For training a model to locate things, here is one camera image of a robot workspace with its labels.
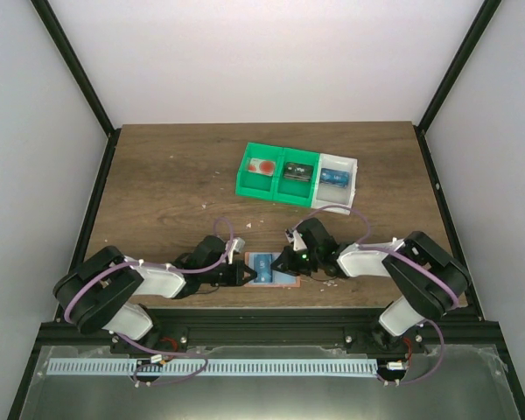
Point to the left green bin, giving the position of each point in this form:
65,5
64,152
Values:
253,185

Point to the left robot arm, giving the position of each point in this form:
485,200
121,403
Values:
96,295

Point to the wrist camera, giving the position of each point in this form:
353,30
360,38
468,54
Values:
234,247
295,240

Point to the black frame post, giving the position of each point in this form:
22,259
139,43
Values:
58,36
477,28

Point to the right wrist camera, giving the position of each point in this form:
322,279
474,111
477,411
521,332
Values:
295,240

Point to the blue card in bin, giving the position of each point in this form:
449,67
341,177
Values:
334,178

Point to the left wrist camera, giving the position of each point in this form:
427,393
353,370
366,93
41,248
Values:
234,247

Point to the green bin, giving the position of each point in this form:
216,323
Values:
292,191
253,185

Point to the light blue cable duct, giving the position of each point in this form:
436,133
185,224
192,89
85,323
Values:
220,367

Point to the pink card holder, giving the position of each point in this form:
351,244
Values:
280,280

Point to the right black frame post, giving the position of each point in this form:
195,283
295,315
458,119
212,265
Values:
477,28

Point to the left black frame post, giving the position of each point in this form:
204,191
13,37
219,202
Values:
58,36

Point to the black card in bin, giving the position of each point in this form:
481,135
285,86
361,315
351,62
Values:
298,172

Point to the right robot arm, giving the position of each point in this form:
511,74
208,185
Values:
430,280

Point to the red white card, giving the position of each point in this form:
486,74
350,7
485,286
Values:
260,166

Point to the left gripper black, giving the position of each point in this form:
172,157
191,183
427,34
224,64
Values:
234,272

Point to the white bin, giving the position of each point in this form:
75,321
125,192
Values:
336,200

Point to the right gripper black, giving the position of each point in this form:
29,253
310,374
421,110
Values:
292,262

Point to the black aluminium frame rail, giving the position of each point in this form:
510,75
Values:
348,328

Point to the middle green bin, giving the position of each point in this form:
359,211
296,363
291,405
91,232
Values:
292,191

